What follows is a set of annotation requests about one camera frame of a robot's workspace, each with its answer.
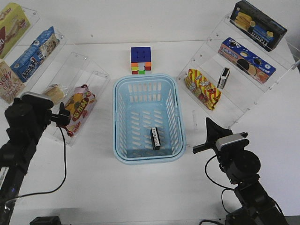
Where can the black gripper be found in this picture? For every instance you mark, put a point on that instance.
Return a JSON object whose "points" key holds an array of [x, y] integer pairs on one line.
{"points": [[27, 122], [238, 164]]}

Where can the bread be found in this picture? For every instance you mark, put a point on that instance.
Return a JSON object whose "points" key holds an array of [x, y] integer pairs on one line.
{"points": [[55, 93]]}

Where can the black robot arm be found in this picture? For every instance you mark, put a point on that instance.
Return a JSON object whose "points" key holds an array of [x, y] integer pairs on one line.
{"points": [[14, 163], [257, 207]]}

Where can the small black white tissue pack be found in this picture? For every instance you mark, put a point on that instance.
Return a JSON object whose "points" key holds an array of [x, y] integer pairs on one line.
{"points": [[223, 78]]}

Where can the light blue plastic basket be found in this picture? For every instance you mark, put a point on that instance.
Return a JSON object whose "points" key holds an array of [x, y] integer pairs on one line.
{"points": [[139, 103]]}

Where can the pink strawberry cake snack bag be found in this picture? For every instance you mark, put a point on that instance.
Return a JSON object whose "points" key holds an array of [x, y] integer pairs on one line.
{"points": [[80, 105]]}

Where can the yellow red striped snack bag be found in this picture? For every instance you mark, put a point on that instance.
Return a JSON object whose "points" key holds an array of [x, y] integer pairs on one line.
{"points": [[206, 92]]}

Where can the beige Pocky box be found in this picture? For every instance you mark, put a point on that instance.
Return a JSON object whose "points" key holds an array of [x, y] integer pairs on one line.
{"points": [[10, 83]]}

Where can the clear acrylic left display shelf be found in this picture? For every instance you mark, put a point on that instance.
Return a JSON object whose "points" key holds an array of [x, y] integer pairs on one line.
{"points": [[65, 66]]}

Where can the clear acrylic display shelf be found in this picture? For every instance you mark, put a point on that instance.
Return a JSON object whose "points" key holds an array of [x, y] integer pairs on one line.
{"points": [[65, 66], [240, 92]]}

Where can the blue cookie bag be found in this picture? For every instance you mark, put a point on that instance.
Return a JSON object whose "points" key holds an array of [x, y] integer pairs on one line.
{"points": [[31, 59]]}

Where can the clear acrylic right display shelf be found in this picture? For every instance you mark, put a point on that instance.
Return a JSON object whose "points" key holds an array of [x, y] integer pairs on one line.
{"points": [[240, 92]]}

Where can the blue Oreo cookie box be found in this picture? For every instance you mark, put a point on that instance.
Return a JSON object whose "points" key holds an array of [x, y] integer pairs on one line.
{"points": [[246, 60]]}

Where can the colourful Rubik's cube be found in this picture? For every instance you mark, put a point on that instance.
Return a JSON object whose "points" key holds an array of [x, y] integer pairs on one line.
{"points": [[140, 60]]}

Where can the yellow green snack box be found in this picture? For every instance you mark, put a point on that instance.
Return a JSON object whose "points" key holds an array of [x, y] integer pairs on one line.
{"points": [[13, 24]]}

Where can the black blue cracker box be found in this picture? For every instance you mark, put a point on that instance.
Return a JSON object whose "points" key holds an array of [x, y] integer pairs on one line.
{"points": [[265, 31]]}

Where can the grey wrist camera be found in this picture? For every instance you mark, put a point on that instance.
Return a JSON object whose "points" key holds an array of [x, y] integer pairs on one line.
{"points": [[230, 139], [35, 99]]}

